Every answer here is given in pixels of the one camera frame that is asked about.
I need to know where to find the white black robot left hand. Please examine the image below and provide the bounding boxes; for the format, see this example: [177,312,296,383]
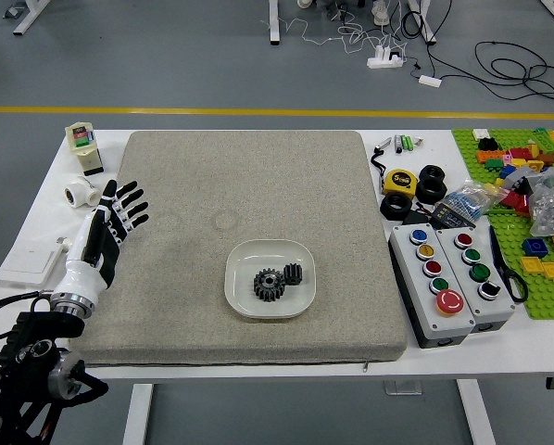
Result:
[53,179,151,308]

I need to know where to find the big black gear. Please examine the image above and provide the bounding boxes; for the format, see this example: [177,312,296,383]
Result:
[252,268,286,302]

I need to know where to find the small black gear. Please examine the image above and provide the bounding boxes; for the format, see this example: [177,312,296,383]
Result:
[283,262,305,286]

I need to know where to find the big black hex nut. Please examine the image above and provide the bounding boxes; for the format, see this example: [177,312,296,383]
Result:
[419,164,447,183]
[416,177,448,203]
[380,192,414,221]

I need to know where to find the grey five-button control box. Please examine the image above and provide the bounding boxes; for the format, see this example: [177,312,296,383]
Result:
[387,223,476,350]

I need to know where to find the grey four-button control box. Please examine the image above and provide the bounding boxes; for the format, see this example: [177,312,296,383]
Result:
[436,226,516,334]

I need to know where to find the white pipe tee fitting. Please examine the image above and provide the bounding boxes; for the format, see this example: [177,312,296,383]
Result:
[64,174,103,210]

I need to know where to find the white table leg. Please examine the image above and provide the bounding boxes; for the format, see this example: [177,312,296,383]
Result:
[456,379,497,445]
[121,383,154,445]

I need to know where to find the white square dish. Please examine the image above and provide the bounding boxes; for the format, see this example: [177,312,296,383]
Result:
[223,238,316,321]

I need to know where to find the grey-brown mat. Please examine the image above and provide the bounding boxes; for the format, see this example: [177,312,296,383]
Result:
[70,130,409,368]

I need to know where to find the yellow tape measure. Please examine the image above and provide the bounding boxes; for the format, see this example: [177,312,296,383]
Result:
[382,168,419,197]

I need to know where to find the white power strip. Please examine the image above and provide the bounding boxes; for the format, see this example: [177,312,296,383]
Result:
[367,44,406,70]

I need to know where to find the black display module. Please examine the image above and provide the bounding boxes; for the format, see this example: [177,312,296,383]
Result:
[432,203,476,231]

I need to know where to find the plastic bag of blue parts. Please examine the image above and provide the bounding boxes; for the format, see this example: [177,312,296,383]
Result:
[438,180,505,220]

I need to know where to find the black scissors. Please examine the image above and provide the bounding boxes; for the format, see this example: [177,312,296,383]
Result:
[488,225,529,304]

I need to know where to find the green brick baseplate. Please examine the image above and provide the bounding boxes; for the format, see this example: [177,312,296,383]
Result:
[451,128,554,321]

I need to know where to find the red toy brick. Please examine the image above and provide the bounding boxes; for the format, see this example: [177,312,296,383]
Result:
[502,191,531,214]

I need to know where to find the blue toy brick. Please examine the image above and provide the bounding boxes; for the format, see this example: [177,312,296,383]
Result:
[523,237,549,258]

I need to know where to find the plastic bag of silver nuts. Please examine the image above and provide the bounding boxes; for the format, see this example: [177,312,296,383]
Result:
[528,161,554,238]

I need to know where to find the cream switch box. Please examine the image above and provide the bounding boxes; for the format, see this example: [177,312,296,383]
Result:
[65,121,105,177]

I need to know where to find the silver stick with black lanyard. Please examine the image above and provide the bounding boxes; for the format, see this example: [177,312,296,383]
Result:
[371,136,394,186]

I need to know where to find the white floor cable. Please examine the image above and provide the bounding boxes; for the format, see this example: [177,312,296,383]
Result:
[260,3,410,57]

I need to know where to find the clear under-table bracket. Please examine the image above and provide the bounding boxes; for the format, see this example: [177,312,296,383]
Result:
[383,379,422,396]

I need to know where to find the black floor cable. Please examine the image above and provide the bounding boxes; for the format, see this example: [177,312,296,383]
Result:
[473,40,554,117]

